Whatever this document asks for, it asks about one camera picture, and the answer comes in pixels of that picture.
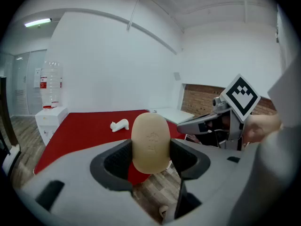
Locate person's right hand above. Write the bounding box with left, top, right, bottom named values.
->
left=242, top=113, right=282, bottom=144

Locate dark brown frame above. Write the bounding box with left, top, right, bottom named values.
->
left=0, top=76, right=21, bottom=155

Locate beige rounded object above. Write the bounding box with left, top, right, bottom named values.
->
left=131, top=113, right=171, bottom=174

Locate person's white shirt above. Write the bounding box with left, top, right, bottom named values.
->
left=235, top=53, right=301, bottom=226

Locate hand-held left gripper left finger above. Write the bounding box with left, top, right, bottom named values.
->
left=15, top=139, right=163, bottom=226

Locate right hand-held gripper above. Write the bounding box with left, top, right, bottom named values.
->
left=176, top=73, right=261, bottom=152

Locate ceiling tube light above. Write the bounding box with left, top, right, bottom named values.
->
left=24, top=18, right=52, bottom=28

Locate glass partition door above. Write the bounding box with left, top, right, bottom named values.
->
left=0, top=49, right=48, bottom=117

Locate white side table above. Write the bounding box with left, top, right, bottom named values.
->
left=147, top=107, right=196, bottom=125

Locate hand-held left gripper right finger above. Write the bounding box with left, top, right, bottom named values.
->
left=164, top=137, right=257, bottom=226

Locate white ceiling conduit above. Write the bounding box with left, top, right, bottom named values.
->
left=127, top=0, right=142, bottom=32

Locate white paper notice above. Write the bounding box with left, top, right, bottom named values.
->
left=34, top=67, right=42, bottom=89

